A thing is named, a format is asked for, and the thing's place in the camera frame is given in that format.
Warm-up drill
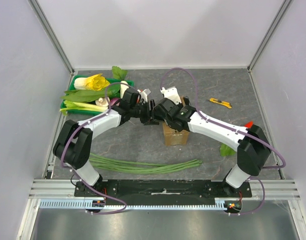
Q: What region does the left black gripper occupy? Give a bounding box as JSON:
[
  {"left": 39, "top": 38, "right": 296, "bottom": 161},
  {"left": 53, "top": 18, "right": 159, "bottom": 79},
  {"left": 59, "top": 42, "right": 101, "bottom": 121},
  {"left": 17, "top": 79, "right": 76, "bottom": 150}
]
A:
[{"left": 130, "top": 99, "right": 165, "bottom": 126}]

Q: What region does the brown cardboard express box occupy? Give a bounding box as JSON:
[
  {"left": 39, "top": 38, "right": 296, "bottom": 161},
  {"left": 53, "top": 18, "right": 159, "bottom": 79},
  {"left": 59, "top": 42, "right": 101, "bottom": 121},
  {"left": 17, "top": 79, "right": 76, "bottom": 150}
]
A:
[{"left": 160, "top": 96, "right": 189, "bottom": 146}]

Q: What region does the yellow utility knife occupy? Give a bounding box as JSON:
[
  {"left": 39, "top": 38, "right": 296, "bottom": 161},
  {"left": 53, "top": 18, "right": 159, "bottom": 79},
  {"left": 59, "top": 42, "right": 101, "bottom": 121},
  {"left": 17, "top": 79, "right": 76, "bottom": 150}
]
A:
[{"left": 209, "top": 98, "right": 232, "bottom": 109}]

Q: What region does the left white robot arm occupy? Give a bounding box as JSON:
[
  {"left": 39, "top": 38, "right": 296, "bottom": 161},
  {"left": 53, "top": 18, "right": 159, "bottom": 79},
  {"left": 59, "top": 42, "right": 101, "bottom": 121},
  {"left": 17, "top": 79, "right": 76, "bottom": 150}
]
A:
[{"left": 53, "top": 88, "right": 154, "bottom": 197}]

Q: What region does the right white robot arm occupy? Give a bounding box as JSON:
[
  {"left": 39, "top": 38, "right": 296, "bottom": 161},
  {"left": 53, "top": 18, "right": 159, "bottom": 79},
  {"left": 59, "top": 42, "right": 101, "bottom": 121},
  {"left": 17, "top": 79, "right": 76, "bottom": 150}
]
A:
[{"left": 153, "top": 98, "right": 271, "bottom": 197}]

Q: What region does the white eggplant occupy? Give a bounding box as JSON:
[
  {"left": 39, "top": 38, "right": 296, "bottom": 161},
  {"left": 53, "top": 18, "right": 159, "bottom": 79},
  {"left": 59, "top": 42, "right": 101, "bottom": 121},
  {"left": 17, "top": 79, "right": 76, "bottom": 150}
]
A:
[{"left": 120, "top": 80, "right": 129, "bottom": 99}]

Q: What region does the purple onion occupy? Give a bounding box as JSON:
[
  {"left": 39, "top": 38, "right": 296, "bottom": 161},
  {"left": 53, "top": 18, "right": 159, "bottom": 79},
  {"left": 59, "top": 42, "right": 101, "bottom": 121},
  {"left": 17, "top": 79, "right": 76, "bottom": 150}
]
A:
[{"left": 110, "top": 97, "right": 121, "bottom": 106}]

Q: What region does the white mushroom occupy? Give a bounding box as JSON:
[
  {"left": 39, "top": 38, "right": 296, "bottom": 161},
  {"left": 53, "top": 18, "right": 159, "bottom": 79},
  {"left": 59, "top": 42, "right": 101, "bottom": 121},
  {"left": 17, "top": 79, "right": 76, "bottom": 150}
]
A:
[{"left": 95, "top": 97, "right": 110, "bottom": 107}]

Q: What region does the green leaf behind tray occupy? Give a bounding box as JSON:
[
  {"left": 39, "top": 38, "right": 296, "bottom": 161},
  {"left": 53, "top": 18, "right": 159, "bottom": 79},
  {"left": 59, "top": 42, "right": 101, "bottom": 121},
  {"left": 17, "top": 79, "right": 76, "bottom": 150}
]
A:
[{"left": 111, "top": 66, "right": 128, "bottom": 81}]

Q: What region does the yellow napa cabbage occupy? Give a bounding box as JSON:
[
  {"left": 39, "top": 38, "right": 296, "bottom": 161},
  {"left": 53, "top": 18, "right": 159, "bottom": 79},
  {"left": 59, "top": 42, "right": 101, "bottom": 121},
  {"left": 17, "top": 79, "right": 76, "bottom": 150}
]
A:
[{"left": 73, "top": 73, "right": 110, "bottom": 91}]

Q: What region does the green leafy vegetable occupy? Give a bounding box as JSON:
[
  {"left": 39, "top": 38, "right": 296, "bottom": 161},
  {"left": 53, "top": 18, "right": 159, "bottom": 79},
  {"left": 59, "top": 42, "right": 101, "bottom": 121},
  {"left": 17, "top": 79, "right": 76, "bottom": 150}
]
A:
[{"left": 60, "top": 84, "right": 120, "bottom": 103}]

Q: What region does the green long beans bunch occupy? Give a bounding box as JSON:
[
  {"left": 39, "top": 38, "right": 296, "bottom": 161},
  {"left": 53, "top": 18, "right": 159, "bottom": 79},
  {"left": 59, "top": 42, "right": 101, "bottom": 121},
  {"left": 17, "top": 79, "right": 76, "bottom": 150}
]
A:
[{"left": 89, "top": 153, "right": 202, "bottom": 175}]

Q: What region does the white leek stalk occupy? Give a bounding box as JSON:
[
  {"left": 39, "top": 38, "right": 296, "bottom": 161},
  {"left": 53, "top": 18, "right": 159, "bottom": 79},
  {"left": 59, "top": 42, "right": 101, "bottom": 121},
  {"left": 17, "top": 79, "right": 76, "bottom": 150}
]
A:
[{"left": 74, "top": 102, "right": 108, "bottom": 112}]

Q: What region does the green bok choy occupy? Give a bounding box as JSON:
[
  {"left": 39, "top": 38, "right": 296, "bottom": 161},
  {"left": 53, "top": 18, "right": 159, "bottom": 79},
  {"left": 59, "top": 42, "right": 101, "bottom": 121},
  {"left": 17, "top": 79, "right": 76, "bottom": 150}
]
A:
[{"left": 58, "top": 99, "right": 93, "bottom": 116}]

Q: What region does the green plastic tray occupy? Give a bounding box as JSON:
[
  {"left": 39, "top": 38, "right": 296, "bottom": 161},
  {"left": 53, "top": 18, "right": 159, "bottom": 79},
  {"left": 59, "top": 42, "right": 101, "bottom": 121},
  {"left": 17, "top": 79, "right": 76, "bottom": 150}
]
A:
[{"left": 60, "top": 73, "right": 123, "bottom": 116}]

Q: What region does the green lettuce leaf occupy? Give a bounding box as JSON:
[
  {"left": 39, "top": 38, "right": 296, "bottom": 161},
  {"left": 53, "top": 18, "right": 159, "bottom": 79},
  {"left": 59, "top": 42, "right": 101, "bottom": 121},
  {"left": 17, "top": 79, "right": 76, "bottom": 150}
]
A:
[{"left": 220, "top": 143, "right": 236, "bottom": 157}]

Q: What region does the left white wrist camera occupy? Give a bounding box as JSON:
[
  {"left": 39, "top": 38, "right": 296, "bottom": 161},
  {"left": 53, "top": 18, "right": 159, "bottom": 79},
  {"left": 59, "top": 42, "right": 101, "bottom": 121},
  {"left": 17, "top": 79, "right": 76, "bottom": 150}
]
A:
[{"left": 137, "top": 88, "right": 151, "bottom": 103}]

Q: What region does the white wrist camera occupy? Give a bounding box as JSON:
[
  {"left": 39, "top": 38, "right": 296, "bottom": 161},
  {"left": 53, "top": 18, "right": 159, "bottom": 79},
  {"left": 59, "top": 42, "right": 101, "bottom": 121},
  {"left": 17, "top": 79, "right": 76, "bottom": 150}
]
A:
[
  {"left": 160, "top": 86, "right": 182, "bottom": 105},
  {"left": 137, "top": 88, "right": 151, "bottom": 103}
]

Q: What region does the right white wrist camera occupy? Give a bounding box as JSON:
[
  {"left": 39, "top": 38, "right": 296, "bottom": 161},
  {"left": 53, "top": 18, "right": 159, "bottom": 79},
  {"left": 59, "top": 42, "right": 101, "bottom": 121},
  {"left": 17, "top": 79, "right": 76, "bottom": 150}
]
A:
[{"left": 160, "top": 86, "right": 182, "bottom": 105}]

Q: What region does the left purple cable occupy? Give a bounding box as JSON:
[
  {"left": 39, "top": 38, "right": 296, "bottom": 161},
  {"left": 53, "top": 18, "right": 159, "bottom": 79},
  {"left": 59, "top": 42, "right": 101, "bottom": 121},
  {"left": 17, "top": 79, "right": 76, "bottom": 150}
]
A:
[{"left": 60, "top": 82, "right": 141, "bottom": 215}]

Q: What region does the purple cable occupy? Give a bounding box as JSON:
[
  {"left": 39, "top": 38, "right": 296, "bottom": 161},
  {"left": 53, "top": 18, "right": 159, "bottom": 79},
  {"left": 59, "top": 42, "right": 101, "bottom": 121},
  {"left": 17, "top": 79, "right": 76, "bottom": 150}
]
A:
[
  {"left": 159, "top": 67, "right": 286, "bottom": 216},
  {"left": 60, "top": 82, "right": 141, "bottom": 215}
]

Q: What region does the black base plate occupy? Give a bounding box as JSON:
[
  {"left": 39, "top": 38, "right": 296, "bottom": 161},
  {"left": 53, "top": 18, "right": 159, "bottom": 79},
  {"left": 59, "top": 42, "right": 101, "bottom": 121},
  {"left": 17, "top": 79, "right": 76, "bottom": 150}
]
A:
[{"left": 74, "top": 179, "right": 252, "bottom": 201}]

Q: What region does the white slotted cable duct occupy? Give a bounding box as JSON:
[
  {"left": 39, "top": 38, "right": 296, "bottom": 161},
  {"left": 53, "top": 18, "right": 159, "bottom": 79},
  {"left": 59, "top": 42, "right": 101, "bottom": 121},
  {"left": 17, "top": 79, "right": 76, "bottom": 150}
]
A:
[{"left": 39, "top": 199, "right": 236, "bottom": 211}]

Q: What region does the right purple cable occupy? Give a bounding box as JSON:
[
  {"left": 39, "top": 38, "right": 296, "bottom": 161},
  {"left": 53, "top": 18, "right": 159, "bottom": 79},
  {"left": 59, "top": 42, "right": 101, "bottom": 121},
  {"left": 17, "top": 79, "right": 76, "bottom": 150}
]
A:
[{"left": 159, "top": 67, "right": 286, "bottom": 216}]

